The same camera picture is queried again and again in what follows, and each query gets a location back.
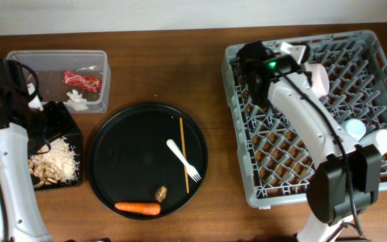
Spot white tissue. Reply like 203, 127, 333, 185
67, 89, 88, 111

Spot rice and peanut shells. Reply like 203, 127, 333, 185
28, 136, 80, 190

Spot red snack wrapper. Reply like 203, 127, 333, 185
62, 71, 102, 92

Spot pink bowl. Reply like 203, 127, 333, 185
304, 62, 330, 98

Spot small blue cup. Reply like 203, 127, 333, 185
341, 118, 366, 141

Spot cream cup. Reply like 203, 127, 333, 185
359, 129, 387, 155

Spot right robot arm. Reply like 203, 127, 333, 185
236, 41, 382, 241

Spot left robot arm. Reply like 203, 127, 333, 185
0, 58, 51, 241

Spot grey dishwasher rack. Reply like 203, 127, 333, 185
221, 30, 387, 209

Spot black rectangular tray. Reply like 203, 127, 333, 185
39, 102, 83, 190

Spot clear plastic bin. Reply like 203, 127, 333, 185
6, 50, 111, 114

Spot round black tray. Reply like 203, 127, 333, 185
87, 103, 208, 220

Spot orange carrot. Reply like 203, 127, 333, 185
114, 202, 161, 216

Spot wooden chopstick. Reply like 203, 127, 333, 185
179, 118, 189, 194

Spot brown walnut piece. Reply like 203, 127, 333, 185
155, 186, 167, 202

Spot white plastic fork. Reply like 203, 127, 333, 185
166, 139, 201, 182

